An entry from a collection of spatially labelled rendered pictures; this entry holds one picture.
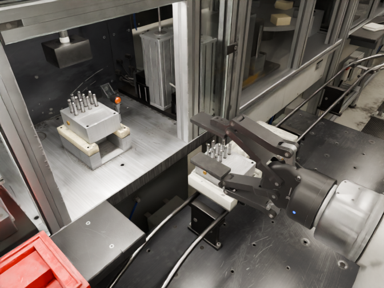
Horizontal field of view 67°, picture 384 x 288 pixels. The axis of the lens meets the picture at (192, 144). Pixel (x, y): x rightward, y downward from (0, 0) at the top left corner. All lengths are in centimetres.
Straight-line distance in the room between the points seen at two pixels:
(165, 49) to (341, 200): 67
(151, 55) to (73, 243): 56
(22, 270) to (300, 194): 47
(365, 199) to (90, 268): 47
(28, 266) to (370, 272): 52
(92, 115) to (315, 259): 72
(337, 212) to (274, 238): 56
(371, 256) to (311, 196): 9
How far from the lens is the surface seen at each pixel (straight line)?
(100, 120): 77
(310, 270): 91
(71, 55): 74
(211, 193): 76
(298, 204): 40
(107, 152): 84
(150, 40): 91
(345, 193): 40
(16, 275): 62
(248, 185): 47
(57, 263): 58
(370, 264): 41
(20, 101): 52
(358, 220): 39
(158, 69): 92
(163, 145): 84
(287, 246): 93
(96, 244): 65
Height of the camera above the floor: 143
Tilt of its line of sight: 38 degrees down
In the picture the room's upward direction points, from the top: straight up
